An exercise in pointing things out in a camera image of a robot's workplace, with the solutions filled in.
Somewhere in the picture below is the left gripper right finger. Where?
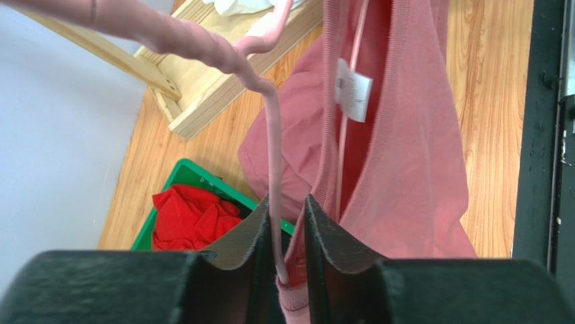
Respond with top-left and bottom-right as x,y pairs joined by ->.
304,195 -> 574,323

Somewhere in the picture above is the red t shirt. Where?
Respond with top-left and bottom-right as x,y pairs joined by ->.
151,184 -> 242,251

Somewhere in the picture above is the pink t shirt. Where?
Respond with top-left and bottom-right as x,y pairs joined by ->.
237,0 -> 478,324

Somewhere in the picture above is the wooden clothes rack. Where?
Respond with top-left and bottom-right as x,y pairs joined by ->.
20,1 -> 323,139

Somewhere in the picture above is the white crumpled cloth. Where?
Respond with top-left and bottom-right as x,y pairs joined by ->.
202,0 -> 281,17

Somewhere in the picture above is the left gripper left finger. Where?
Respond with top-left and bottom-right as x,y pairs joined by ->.
1,199 -> 273,323

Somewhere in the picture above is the pink wire hanger taken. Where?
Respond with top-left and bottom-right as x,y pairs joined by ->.
0,0 -> 370,286

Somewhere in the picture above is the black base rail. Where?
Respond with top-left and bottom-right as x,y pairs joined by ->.
512,1 -> 574,302

